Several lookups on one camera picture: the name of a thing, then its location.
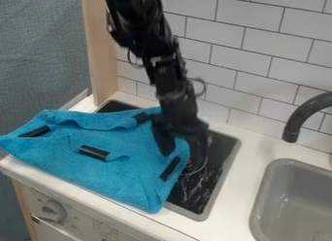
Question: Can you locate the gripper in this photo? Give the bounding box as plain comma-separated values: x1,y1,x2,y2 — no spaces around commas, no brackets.
151,87,211,171

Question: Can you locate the blue cloth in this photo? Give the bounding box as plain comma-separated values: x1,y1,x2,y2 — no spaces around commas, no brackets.
0,106,192,215

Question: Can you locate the toy stove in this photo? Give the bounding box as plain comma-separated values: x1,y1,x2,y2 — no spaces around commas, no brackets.
94,99,243,223

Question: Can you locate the toy sink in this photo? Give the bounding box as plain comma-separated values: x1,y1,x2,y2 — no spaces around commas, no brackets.
248,157,332,241

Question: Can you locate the tap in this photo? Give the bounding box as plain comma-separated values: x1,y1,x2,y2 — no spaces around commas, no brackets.
281,90,332,144

